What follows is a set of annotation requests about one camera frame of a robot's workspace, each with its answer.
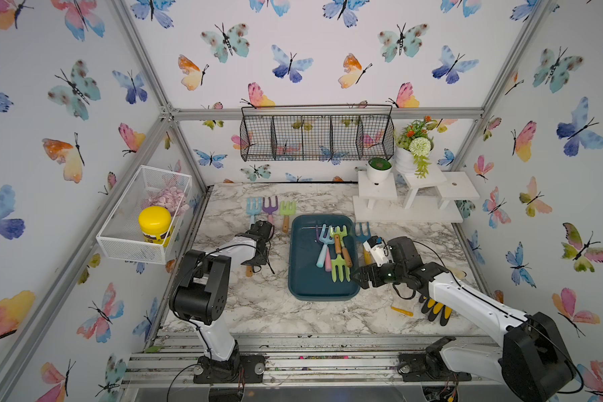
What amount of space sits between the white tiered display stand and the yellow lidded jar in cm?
66

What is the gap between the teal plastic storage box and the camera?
0.89m

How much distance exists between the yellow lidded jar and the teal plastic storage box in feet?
1.34

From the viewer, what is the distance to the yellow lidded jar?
25.4 inches

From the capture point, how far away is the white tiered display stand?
1005 mm
